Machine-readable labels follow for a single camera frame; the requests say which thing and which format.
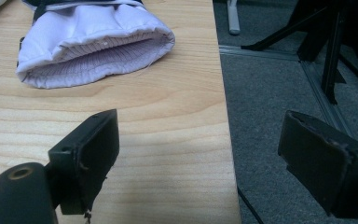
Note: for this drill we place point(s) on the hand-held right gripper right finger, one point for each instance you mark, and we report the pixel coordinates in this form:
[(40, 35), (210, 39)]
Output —
[(320, 161)]

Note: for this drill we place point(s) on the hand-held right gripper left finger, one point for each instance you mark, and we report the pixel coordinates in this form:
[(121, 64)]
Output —
[(87, 161)]

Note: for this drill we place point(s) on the black metal stand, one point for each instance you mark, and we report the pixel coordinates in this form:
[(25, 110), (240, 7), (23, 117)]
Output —
[(332, 46)]

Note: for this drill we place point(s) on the metal floor rail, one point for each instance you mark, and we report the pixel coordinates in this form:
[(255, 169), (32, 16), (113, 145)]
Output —
[(261, 53), (323, 96)]

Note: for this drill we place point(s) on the white metal table frame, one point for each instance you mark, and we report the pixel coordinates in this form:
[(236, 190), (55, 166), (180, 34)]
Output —
[(233, 15)]

